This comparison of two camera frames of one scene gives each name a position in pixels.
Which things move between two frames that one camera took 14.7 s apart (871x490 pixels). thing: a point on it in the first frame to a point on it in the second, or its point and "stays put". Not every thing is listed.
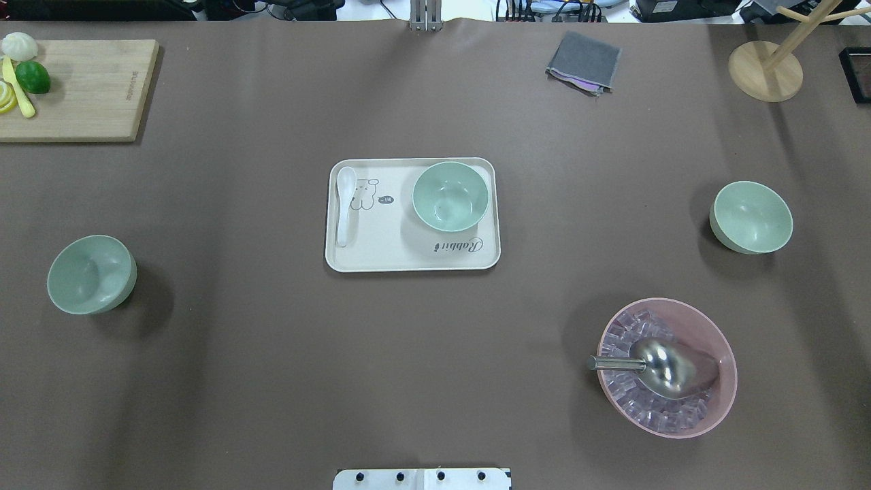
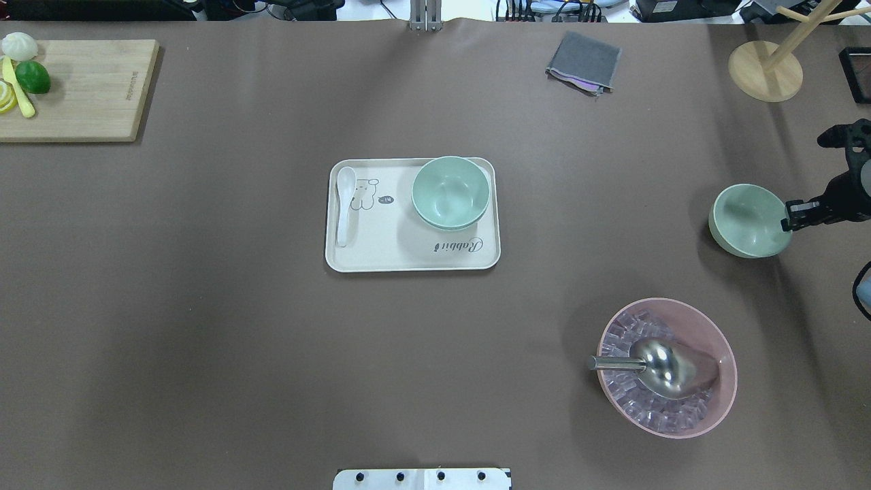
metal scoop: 668,368 stays put
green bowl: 750,218 stays put
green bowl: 92,274 to 451,192
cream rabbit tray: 413,215 stays put
